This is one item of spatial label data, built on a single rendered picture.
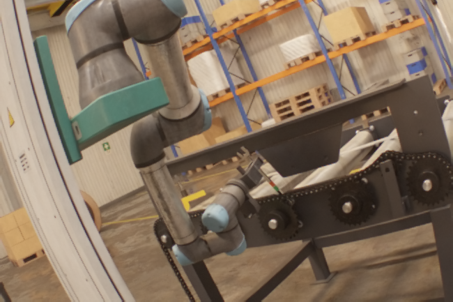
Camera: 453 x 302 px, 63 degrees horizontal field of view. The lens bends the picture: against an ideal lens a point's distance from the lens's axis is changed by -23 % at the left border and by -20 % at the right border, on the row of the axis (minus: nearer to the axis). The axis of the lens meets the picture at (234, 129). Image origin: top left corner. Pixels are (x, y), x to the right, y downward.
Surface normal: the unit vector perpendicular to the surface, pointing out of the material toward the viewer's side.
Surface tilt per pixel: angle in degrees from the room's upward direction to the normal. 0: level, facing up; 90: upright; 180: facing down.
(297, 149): 90
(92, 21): 90
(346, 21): 90
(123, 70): 72
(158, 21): 144
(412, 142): 90
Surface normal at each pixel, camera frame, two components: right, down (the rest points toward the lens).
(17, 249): 0.68, -0.24
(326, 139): -0.57, 0.27
